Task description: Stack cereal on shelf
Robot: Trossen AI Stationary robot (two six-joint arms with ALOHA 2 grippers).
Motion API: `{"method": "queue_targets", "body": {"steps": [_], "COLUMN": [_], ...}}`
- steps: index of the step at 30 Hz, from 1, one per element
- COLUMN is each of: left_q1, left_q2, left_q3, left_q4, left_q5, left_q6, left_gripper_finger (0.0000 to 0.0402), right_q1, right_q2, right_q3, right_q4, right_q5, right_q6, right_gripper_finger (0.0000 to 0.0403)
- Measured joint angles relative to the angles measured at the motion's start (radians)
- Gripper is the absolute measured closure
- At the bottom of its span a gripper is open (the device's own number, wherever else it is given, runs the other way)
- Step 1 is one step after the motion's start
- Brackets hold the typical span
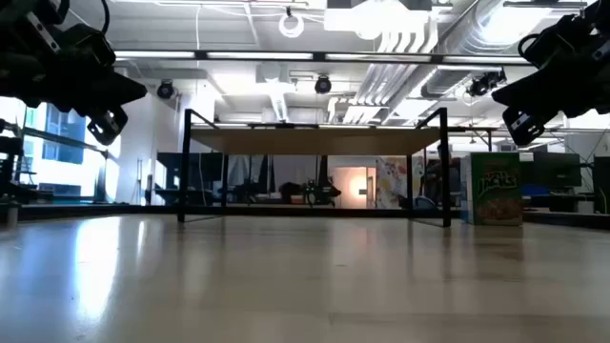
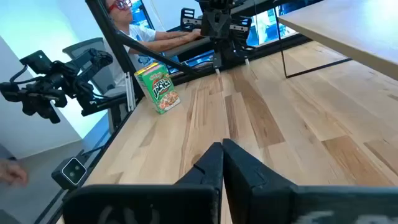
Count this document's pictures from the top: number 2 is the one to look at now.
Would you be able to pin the green Apple Jacks cereal box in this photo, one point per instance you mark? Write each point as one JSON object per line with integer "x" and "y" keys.
{"x": 158, "y": 90}

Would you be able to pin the black metal table frame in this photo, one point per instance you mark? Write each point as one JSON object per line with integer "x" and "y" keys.
{"x": 102, "y": 18}

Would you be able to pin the wooden shelf with black legs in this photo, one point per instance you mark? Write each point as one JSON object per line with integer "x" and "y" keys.
{"x": 342, "y": 28}

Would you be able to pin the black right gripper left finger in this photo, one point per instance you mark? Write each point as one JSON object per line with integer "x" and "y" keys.
{"x": 186, "y": 202}

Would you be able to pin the person's hand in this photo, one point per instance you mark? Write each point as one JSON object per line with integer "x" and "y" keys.
{"x": 12, "y": 174}

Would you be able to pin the person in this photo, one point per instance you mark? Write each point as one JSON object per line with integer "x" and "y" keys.
{"x": 136, "y": 34}

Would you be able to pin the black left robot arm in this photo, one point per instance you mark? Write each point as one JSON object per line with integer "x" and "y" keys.
{"x": 228, "y": 53}

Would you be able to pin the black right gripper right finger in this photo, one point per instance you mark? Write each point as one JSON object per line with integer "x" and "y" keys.
{"x": 264, "y": 202}

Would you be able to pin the black table-level camera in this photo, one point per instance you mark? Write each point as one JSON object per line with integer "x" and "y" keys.
{"x": 70, "y": 172}

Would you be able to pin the silver aluminium bracket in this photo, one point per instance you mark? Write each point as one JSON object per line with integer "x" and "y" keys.
{"x": 130, "y": 93}

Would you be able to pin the white base plate peg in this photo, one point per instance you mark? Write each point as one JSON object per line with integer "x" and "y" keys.
{"x": 217, "y": 71}
{"x": 247, "y": 61}

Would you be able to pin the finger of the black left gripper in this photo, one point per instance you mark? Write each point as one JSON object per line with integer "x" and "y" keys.
{"x": 209, "y": 26}
{"x": 224, "y": 26}

